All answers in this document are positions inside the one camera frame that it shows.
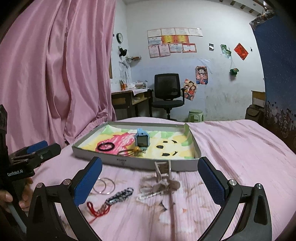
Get red string bead bracelet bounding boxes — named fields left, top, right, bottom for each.
left=86, top=201, right=112, bottom=224

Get silver bangle rings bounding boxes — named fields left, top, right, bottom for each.
left=90, top=177, right=116, bottom=195

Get black hair tie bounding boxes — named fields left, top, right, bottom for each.
left=96, top=141, right=116, bottom=152

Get white chain clip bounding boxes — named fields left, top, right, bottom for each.
left=137, top=191, right=165, bottom=201

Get beige hair claw clip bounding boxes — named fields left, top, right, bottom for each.
left=139, top=160, right=181, bottom=194

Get blue kids smartwatch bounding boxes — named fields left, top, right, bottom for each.
left=134, top=128, right=150, bottom=151

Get left hand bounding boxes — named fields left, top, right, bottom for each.
left=1, top=178, right=33, bottom=213

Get dark elastic with yellow bead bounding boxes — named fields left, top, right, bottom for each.
left=117, top=146, right=147, bottom=157

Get pink curtain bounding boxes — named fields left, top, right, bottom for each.
left=1, top=1, right=116, bottom=152

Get shallow grey cardboard box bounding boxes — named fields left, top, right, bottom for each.
left=72, top=122, right=201, bottom=172

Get cardboard boxes stack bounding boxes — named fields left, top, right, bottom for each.
left=245, top=90, right=266, bottom=126

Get green plastic stool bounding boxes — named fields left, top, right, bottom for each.
left=188, top=109, right=204, bottom=123

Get wooden desk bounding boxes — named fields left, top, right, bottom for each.
left=111, top=88, right=153, bottom=118

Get family cartoon poster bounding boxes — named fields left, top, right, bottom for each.
left=184, top=79, right=197, bottom=101

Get green hanging ornament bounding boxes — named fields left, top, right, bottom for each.
left=230, top=57, right=239, bottom=76

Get black office chair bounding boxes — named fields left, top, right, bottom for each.
left=151, top=73, right=185, bottom=120

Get cartoon character poster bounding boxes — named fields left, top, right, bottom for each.
left=195, top=66, right=208, bottom=85

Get red diamond paper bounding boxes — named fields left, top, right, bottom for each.
left=234, top=43, right=249, bottom=60

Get blue starry curtain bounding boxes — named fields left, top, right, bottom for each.
left=250, top=9, right=295, bottom=151

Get round wall clock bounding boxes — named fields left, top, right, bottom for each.
left=116, top=32, right=124, bottom=44

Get wall certificates cluster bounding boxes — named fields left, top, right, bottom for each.
left=147, top=28, right=203, bottom=58

